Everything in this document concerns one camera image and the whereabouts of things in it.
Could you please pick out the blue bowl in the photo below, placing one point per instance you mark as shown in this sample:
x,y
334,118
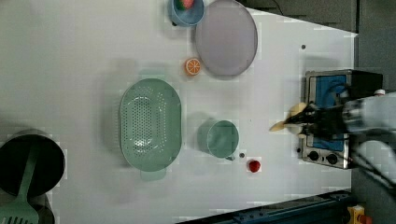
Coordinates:
x,y
186,17

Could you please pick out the green perforated colander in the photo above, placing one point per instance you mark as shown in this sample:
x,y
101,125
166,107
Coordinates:
x,y
150,127

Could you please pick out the grey round plate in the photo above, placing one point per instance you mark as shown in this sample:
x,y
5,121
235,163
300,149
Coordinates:
x,y
227,38

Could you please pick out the black cylinder container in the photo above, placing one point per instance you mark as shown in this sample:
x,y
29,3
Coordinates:
x,y
49,167

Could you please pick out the red toy strawberry on table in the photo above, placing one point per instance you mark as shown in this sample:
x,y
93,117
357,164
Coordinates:
x,y
254,166

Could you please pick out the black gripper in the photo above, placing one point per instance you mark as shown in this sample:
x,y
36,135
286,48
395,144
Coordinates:
x,y
325,123

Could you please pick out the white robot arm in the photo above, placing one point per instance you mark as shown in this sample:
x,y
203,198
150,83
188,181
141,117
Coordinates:
x,y
365,119

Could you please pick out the red toy strawberry in bowl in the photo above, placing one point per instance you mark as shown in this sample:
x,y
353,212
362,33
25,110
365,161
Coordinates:
x,y
184,4

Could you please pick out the silver toaster oven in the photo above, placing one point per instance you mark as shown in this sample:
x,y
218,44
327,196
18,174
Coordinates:
x,y
327,89

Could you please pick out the orange slice toy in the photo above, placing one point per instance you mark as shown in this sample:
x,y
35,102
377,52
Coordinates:
x,y
192,67

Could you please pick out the green mug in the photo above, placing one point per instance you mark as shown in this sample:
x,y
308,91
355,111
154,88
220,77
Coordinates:
x,y
219,138

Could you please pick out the green slotted spatula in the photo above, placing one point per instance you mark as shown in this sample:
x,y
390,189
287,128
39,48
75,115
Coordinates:
x,y
19,211

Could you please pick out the peeled toy banana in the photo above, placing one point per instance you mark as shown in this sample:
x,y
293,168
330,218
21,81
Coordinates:
x,y
288,122

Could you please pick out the blue metal frame rail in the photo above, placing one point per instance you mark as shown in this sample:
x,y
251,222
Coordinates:
x,y
327,208

